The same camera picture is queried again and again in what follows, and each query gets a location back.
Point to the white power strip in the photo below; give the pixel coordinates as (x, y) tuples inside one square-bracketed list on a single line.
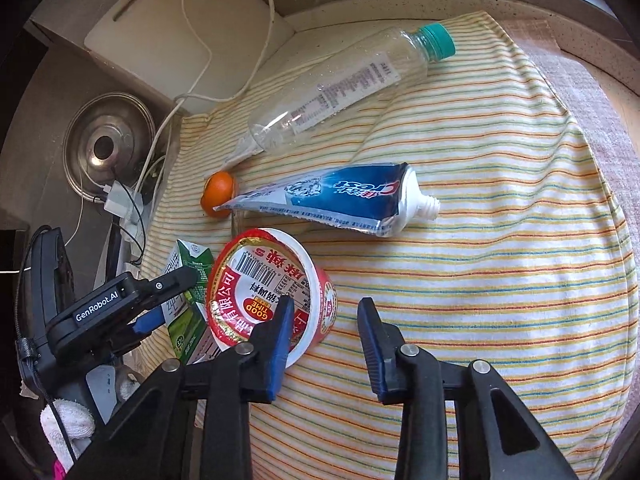
[(131, 240)]

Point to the green white milk carton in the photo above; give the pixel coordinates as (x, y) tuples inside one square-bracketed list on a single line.
[(192, 260)]

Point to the person's left hand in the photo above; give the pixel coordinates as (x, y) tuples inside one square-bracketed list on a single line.
[(67, 422)]

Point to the blue white toothpaste tube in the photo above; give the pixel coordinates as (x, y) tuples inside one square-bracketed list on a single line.
[(340, 195)]

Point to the white power adapter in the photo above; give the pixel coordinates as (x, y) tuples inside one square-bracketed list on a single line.
[(117, 202)]

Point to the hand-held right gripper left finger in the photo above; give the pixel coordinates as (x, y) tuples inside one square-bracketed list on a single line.
[(277, 350)]

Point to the clear plastic bottle teal cap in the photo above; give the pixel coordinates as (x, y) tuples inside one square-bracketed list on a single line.
[(340, 85)]

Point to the white cutting board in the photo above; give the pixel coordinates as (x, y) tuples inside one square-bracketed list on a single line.
[(160, 45)]

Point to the small orange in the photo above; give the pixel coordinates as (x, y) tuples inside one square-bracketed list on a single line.
[(217, 192)]

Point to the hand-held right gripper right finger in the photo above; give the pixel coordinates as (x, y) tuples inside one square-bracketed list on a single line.
[(374, 350)]

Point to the red white noodle cup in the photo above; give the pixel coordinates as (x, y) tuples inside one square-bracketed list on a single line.
[(265, 280)]

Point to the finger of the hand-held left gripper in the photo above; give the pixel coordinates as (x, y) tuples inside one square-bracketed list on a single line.
[(147, 323), (172, 280)]

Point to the striped cloth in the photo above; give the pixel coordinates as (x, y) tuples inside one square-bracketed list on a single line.
[(500, 260)]

